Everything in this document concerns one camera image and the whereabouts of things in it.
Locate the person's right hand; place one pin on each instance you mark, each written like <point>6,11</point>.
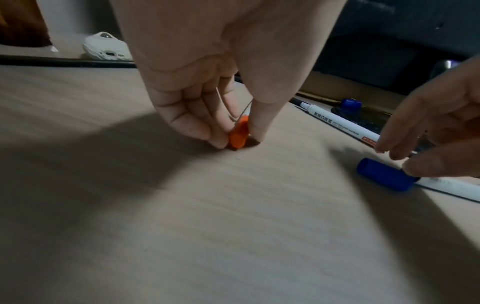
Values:
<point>450,104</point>

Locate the person's left hand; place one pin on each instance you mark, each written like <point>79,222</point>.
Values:
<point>225,44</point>

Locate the blue capped white marker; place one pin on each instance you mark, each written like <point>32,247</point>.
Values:
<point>386,175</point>

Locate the silver metal can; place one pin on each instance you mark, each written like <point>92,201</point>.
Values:
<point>446,67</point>

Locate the dark fabric sofa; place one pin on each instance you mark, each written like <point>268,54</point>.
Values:
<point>393,35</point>

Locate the blue capped ink bottle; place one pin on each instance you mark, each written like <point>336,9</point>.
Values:
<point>350,105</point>

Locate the brown cardboard sheet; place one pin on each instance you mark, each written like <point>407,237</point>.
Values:
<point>345,87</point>

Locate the white marker with black end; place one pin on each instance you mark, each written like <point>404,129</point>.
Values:
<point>337,121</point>

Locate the white shoe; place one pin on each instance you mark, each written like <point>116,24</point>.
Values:
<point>107,47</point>

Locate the small white paper scrap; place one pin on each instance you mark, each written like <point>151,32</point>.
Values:
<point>54,49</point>

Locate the brown wooden furniture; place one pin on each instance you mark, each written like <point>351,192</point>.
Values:
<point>20,22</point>

